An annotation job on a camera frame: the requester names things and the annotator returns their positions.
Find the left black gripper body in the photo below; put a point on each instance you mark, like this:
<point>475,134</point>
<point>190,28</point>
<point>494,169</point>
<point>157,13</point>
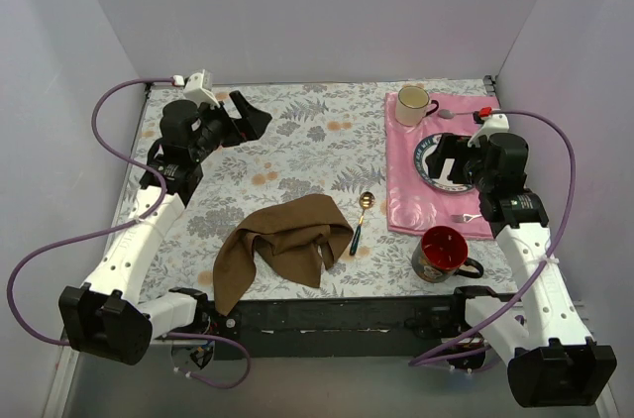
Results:
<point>234,118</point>

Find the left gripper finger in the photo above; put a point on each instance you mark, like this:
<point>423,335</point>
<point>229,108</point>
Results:
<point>244,122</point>
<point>261,121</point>

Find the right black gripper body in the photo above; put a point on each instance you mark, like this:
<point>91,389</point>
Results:
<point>454,160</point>

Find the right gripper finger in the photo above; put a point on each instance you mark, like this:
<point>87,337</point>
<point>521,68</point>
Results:
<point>435,163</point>
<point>452,146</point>

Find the gold spoon teal handle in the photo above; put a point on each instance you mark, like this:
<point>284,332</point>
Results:
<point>366,201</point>

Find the brown cloth napkin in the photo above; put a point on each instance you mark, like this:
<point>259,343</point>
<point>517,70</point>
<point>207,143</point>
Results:
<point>297,240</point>

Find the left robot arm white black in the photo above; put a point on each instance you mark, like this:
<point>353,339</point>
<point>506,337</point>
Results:
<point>105,316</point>

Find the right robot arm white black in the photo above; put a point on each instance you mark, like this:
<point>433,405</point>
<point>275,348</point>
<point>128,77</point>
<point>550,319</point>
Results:
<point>550,355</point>

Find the white plate dark rim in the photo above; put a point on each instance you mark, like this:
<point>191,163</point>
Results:
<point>442,184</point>

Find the silver spoon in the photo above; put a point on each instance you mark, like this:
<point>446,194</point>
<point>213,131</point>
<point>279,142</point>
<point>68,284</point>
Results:
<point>448,114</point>

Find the pink satin cloth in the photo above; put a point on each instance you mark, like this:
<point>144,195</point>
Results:
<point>412,206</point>

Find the cream enamel mug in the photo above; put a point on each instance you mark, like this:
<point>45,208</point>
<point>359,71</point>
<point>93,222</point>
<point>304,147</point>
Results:
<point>413,104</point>

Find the silver fork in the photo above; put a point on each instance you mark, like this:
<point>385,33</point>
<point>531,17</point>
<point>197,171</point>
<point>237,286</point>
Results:
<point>464,218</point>

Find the floral tablecloth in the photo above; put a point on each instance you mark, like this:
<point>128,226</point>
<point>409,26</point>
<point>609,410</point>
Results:
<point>323,138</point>

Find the red interior dark mug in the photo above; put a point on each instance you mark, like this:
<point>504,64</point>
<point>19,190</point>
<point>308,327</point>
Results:
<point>443,252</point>

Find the black base bar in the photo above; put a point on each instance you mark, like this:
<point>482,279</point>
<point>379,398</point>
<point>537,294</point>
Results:
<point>341,328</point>

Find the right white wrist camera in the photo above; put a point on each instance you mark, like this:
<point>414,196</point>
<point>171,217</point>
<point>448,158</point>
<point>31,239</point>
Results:
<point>490,122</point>

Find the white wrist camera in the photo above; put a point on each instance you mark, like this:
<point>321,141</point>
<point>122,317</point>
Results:
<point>490,122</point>
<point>197,87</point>

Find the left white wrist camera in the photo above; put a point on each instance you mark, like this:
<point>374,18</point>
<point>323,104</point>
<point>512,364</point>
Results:
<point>197,87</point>

